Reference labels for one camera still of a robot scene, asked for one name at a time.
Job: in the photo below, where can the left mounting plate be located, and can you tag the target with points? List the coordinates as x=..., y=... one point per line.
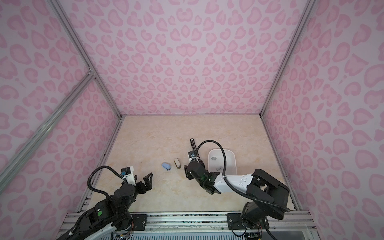
x=139, y=222

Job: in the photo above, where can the blue mini stapler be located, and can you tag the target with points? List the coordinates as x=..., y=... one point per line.
x=166, y=166

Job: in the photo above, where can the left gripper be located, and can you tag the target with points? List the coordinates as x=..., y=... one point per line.
x=148, y=184

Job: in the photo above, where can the white plastic bin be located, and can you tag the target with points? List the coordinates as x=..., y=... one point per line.
x=231, y=168

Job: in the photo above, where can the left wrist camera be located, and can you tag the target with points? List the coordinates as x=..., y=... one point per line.
x=128, y=176

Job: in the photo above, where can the right mounting plate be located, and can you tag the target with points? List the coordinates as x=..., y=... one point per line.
x=237, y=221

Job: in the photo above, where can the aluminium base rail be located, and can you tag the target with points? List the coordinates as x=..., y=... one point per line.
x=296, y=225

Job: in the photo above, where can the mounting plate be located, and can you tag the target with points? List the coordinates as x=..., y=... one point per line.
x=237, y=221
x=139, y=222

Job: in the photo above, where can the black stapler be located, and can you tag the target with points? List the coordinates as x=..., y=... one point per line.
x=194, y=147

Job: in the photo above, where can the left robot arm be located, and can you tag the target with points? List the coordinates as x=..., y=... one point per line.
x=111, y=214

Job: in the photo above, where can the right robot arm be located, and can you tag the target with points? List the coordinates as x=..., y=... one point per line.
x=268, y=197

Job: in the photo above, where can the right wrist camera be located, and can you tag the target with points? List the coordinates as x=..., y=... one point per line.
x=192, y=156

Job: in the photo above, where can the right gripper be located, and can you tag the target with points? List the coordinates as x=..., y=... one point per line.
x=188, y=173

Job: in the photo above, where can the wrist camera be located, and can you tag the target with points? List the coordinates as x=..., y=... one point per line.
x=192, y=156
x=128, y=176

